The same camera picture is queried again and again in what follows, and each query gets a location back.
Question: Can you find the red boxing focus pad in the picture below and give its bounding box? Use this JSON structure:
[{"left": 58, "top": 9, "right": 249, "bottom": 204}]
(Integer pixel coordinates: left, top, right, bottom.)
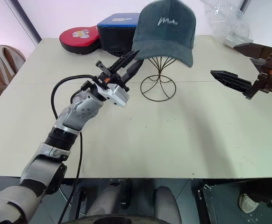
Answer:
[{"left": 59, "top": 25, "right": 102, "bottom": 55}]

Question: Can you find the blue boxing kick pad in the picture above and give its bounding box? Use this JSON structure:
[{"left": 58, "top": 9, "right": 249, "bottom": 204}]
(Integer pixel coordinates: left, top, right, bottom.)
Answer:
[{"left": 97, "top": 13, "right": 141, "bottom": 57}]

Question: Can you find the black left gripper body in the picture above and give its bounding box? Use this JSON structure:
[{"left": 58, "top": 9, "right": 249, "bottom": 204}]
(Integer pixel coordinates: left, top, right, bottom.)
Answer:
[{"left": 95, "top": 60, "right": 130, "bottom": 92}]

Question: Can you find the grey wall frame strip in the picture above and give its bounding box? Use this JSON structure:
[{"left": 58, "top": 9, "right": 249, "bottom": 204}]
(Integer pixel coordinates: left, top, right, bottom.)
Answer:
[{"left": 8, "top": 0, "right": 43, "bottom": 47}]

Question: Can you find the grey rounded leg shape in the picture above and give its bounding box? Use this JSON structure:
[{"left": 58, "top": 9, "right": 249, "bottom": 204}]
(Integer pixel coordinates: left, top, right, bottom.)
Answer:
[
  {"left": 154, "top": 186, "right": 182, "bottom": 224},
  {"left": 86, "top": 179, "right": 133, "bottom": 219}
]

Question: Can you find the brown wire hat stand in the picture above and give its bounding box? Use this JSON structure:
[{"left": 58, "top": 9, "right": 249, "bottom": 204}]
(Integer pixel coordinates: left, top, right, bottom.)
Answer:
[{"left": 140, "top": 56, "right": 177, "bottom": 102}]

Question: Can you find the black metal frame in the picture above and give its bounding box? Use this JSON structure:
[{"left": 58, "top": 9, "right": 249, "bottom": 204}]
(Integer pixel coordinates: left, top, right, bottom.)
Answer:
[{"left": 196, "top": 183, "right": 222, "bottom": 224}]

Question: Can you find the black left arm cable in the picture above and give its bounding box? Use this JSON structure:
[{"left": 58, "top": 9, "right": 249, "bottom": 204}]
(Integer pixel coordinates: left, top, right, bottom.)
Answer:
[{"left": 51, "top": 74, "right": 100, "bottom": 224}]

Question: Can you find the brown beige backpack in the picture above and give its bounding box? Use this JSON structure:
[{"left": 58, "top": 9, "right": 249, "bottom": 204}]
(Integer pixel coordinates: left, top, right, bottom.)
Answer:
[{"left": 0, "top": 44, "right": 27, "bottom": 109}]

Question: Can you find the white shoe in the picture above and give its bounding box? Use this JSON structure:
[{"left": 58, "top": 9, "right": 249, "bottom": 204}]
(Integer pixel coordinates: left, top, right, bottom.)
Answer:
[{"left": 238, "top": 193, "right": 260, "bottom": 214}]

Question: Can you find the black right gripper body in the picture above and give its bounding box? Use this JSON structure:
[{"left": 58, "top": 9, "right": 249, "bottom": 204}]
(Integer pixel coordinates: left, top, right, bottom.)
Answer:
[{"left": 244, "top": 54, "right": 272, "bottom": 101}]

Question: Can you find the clear plastic bag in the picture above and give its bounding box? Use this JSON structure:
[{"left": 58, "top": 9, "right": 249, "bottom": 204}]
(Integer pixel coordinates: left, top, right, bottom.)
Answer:
[{"left": 200, "top": 0, "right": 255, "bottom": 49}]

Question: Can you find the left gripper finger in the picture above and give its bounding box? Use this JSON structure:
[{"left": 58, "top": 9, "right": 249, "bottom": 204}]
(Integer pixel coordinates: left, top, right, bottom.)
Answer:
[
  {"left": 108, "top": 49, "right": 140, "bottom": 74},
  {"left": 122, "top": 59, "right": 145, "bottom": 83}
]

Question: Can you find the dark teal baseball cap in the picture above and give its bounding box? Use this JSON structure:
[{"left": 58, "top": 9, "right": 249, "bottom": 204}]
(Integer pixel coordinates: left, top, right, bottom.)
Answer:
[{"left": 131, "top": 0, "right": 197, "bottom": 69}]

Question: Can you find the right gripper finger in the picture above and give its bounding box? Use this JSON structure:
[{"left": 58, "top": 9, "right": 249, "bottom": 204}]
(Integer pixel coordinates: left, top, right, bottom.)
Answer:
[
  {"left": 233, "top": 42, "right": 272, "bottom": 60},
  {"left": 210, "top": 70, "right": 253, "bottom": 95}
]

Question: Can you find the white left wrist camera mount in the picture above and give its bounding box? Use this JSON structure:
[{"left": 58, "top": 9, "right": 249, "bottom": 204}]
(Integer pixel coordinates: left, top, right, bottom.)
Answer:
[{"left": 93, "top": 80, "right": 130, "bottom": 108}]

